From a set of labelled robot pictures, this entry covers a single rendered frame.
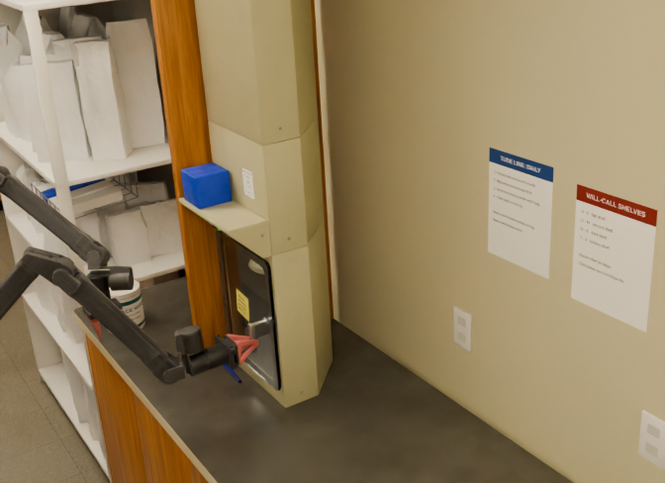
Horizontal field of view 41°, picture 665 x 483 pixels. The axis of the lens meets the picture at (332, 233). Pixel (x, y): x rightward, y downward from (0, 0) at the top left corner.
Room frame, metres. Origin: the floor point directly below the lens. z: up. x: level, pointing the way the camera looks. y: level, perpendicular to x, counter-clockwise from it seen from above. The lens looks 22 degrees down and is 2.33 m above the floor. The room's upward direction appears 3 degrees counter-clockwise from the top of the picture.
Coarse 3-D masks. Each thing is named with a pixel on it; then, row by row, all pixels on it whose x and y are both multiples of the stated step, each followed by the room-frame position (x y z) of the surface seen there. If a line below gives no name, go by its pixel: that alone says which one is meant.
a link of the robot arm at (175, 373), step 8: (184, 328) 2.06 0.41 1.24; (192, 328) 2.06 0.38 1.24; (176, 336) 2.02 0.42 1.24; (184, 336) 2.02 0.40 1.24; (192, 336) 2.02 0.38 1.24; (200, 336) 2.04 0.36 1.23; (176, 344) 2.02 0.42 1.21; (184, 344) 2.02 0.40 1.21; (192, 344) 2.02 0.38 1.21; (200, 344) 2.03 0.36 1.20; (184, 352) 2.02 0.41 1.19; (192, 352) 2.01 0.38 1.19; (168, 368) 1.99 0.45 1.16; (176, 368) 1.99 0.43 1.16; (168, 376) 1.98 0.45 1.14; (176, 376) 1.99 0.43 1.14; (184, 376) 1.99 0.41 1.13
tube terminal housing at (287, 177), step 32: (224, 128) 2.30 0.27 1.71; (224, 160) 2.31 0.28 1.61; (256, 160) 2.14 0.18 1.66; (288, 160) 2.14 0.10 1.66; (320, 160) 2.35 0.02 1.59; (256, 192) 2.15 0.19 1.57; (288, 192) 2.14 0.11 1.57; (320, 192) 2.33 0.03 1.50; (288, 224) 2.14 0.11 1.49; (320, 224) 2.31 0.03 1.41; (288, 256) 2.13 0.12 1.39; (320, 256) 2.28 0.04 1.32; (288, 288) 2.13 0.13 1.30; (320, 288) 2.26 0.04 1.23; (288, 320) 2.12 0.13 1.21; (320, 320) 2.24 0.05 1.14; (288, 352) 2.12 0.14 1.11; (320, 352) 2.21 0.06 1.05; (288, 384) 2.12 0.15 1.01; (320, 384) 2.19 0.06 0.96
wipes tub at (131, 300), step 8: (136, 288) 2.64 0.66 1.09; (112, 296) 2.60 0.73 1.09; (120, 296) 2.60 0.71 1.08; (128, 296) 2.61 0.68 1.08; (136, 296) 2.63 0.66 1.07; (128, 304) 2.61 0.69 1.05; (136, 304) 2.63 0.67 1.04; (128, 312) 2.60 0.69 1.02; (136, 312) 2.62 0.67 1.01; (136, 320) 2.62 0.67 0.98
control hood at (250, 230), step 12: (228, 204) 2.25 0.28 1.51; (204, 216) 2.18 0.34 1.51; (216, 216) 2.16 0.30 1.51; (228, 216) 2.16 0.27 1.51; (240, 216) 2.15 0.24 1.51; (252, 216) 2.15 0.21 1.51; (228, 228) 2.07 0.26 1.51; (240, 228) 2.07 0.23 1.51; (252, 228) 2.08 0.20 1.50; (264, 228) 2.10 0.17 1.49; (240, 240) 2.06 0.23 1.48; (252, 240) 2.08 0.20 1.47; (264, 240) 2.10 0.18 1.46; (264, 252) 2.10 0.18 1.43
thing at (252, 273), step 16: (224, 240) 2.33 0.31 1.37; (224, 256) 2.34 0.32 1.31; (240, 256) 2.24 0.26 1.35; (256, 256) 2.16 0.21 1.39; (240, 272) 2.25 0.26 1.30; (256, 272) 2.17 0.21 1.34; (240, 288) 2.26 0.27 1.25; (256, 288) 2.17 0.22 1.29; (256, 304) 2.18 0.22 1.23; (272, 304) 2.11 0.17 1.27; (240, 320) 2.28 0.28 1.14; (256, 320) 2.19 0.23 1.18; (272, 320) 2.11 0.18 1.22; (256, 336) 2.20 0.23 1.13; (272, 336) 2.11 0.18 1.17; (256, 352) 2.21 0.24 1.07; (272, 352) 2.12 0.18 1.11; (256, 368) 2.22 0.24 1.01; (272, 368) 2.13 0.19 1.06; (272, 384) 2.14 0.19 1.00
